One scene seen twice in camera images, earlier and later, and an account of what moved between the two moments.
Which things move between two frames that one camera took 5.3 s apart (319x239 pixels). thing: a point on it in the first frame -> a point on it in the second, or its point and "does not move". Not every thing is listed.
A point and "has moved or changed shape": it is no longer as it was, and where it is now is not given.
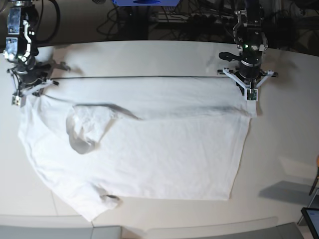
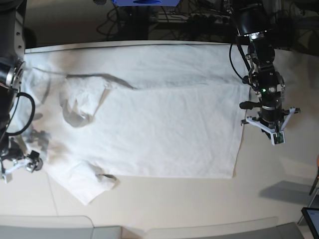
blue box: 147,3 does not move
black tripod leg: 315,183 does not move
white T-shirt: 101,140 has moved or changed shape
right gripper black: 250,68 -> 270,116
